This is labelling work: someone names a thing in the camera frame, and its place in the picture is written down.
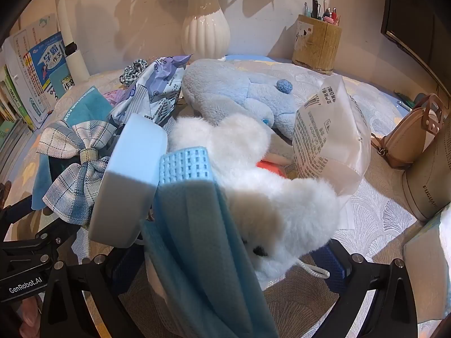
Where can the fan pattern tablecloth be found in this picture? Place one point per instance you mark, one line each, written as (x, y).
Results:
(380, 218)

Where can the white ribbed vase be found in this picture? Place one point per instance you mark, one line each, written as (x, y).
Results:
(206, 35)

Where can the beige cylindrical container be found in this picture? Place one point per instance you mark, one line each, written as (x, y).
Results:
(430, 183)

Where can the light blue plush toy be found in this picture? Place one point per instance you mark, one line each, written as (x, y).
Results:
(218, 88)

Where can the bunch of pens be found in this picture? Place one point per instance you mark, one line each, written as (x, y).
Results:
(317, 8)

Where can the green striped scrunchie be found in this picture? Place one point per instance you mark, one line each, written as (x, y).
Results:
(132, 72)

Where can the dark monitor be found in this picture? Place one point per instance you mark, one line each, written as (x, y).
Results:
(415, 14)

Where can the beige handbag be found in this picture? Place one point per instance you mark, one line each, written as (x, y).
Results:
(401, 141)

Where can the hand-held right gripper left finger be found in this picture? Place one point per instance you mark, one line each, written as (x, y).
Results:
(121, 271)

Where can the row of books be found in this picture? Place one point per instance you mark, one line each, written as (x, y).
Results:
(42, 77)

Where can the blue plaid bow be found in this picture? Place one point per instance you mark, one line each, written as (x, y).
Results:
(70, 137)

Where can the wooden pen holder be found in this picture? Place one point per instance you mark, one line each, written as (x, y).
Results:
(317, 49)

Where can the blue waffle cloth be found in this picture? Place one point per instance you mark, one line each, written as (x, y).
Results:
(185, 165)

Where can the green pen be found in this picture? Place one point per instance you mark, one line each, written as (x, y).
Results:
(403, 102)

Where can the light blue storage box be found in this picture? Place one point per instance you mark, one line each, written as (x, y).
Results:
(430, 271)

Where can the white plush toy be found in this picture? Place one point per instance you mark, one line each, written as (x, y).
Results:
(282, 211)

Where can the teal cloth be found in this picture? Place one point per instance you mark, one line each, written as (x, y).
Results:
(88, 105)

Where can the small orange object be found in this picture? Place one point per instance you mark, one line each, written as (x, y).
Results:
(269, 167)

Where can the white round box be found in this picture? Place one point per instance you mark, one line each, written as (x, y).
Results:
(130, 169)

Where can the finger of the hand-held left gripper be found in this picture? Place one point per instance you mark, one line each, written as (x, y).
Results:
(42, 234)
(17, 207)

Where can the blue white tissue packet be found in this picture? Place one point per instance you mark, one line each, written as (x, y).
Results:
(158, 88)

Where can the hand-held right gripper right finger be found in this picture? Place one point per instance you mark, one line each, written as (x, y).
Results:
(333, 267)

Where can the person's left hand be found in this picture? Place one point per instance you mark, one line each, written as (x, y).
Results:
(31, 317)

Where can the white plastic packet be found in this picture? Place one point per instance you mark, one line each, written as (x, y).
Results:
(327, 141)

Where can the purple tissue packet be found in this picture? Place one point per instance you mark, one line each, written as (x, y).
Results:
(112, 97)

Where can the white desk lamp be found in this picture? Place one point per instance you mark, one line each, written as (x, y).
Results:
(75, 63)

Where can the blue face mask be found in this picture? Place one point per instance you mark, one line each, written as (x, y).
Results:
(204, 239)

